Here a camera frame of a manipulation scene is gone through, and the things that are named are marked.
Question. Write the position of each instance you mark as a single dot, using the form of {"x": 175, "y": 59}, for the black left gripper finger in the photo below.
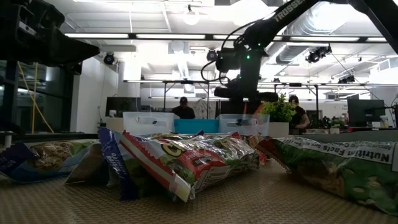
{"x": 74, "y": 53}

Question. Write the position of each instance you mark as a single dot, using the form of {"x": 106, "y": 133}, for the red chocolate chip granola bar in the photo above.
{"x": 199, "y": 165}

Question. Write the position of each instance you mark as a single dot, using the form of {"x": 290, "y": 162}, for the green snack bag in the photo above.
{"x": 342, "y": 180}

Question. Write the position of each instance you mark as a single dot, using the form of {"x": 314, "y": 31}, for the purple oatmeal raisin granola bar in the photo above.
{"x": 116, "y": 161}

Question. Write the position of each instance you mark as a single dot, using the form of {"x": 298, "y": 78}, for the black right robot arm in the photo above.
{"x": 280, "y": 18}

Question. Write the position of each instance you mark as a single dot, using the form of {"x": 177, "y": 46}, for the clear plastic bin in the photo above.
{"x": 161, "y": 124}
{"x": 264, "y": 124}

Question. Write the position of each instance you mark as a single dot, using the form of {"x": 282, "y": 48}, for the leafy green plant white pot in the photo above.
{"x": 280, "y": 109}

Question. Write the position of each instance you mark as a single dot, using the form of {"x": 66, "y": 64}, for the grey patterned cloth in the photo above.
{"x": 205, "y": 109}

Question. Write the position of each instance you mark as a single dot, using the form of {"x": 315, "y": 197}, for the teal plastic bin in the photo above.
{"x": 196, "y": 126}

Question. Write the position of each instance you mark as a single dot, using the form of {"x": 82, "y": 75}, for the person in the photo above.
{"x": 183, "y": 112}
{"x": 298, "y": 116}

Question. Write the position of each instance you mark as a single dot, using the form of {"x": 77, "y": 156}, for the black ceiling spotlight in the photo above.
{"x": 317, "y": 55}
{"x": 346, "y": 79}

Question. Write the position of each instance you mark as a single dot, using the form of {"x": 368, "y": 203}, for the round white ceiling lamp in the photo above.
{"x": 191, "y": 18}

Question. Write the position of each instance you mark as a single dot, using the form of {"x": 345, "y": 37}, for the tan baking mat grey border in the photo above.
{"x": 248, "y": 205}

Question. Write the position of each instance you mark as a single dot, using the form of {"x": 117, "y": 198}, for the light blue snack bag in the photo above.
{"x": 46, "y": 155}

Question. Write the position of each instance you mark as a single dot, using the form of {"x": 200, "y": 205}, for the black monitor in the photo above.
{"x": 365, "y": 110}

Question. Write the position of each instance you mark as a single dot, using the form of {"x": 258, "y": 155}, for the clear jar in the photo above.
{"x": 384, "y": 122}

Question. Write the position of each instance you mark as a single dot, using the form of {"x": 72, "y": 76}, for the orange wall panel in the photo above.
{"x": 259, "y": 109}

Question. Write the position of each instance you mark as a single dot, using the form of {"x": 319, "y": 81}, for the black ceiling camera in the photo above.
{"x": 109, "y": 58}
{"x": 211, "y": 55}

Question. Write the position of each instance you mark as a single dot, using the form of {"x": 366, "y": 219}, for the silver ventilation duct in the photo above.
{"x": 295, "y": 53}

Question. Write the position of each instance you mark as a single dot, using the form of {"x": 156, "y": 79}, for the background black metal frame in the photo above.
{"x": 186, "y": 82}
{"x": 317, "y": 102}

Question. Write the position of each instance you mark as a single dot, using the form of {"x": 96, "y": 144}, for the white cylinder post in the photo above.
{"x": 7, "y": 140}

